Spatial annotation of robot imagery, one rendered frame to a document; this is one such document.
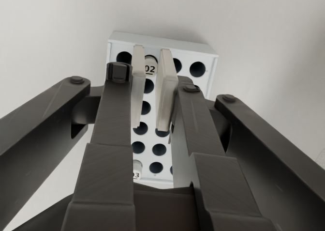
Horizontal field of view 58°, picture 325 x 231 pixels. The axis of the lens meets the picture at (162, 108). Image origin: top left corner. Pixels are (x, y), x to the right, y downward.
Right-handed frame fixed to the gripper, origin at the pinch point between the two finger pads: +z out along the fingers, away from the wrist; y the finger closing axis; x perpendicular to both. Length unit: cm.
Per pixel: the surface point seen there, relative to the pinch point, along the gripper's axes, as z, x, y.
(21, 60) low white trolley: 8.3, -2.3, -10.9
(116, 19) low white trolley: 8.3, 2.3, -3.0
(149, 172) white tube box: 4.7, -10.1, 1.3
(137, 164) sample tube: 4.1, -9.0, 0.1
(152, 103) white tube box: 4.7, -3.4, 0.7
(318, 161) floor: 84, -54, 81
